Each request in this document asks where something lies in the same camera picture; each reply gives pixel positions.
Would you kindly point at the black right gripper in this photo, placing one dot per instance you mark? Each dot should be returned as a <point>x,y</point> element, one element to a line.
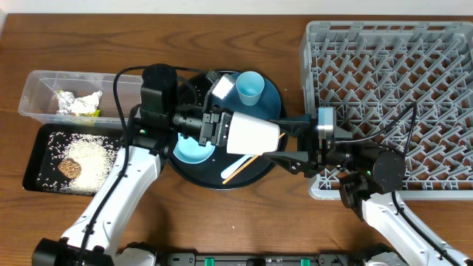
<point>300,159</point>

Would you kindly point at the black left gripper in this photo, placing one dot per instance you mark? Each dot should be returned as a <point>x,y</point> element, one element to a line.
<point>213,129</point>

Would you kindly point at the pink cup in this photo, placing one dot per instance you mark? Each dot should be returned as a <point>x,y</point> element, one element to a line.
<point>251,135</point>

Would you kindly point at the light blue bowl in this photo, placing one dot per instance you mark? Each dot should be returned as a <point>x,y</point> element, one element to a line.
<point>188,150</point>

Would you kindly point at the light blue cup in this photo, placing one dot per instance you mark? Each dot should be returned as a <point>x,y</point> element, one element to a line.
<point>250,86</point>

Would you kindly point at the brown cookie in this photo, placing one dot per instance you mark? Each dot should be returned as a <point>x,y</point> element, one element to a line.
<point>70,168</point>

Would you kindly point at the foil snack wrapper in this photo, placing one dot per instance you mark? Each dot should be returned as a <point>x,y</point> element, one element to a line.
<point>65,99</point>

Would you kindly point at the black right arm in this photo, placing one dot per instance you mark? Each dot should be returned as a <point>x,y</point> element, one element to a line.
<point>371,190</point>

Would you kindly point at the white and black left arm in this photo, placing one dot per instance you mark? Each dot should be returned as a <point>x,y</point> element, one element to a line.
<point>149,138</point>

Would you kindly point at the grey dishwasher rack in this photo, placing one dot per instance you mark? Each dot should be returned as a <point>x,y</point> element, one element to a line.
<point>415,77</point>

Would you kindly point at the dark blue plate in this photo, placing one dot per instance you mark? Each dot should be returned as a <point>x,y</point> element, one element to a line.
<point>268,106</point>

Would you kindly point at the round black tray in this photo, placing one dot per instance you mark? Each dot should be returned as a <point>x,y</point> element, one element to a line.
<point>207,173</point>

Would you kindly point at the light blue plastic knife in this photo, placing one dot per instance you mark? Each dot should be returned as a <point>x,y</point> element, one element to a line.
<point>227,172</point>

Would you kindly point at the wooden chopstick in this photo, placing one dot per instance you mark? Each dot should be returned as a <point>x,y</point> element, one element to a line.
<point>246,164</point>

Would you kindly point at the spilled white rice pile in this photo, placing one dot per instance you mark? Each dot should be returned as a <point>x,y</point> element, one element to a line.
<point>96,155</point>

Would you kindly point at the black rectangular tray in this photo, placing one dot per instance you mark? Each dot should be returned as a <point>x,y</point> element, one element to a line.
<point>40,145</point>

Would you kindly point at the clear plastic bin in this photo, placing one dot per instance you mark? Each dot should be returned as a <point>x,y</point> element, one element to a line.
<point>38,99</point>

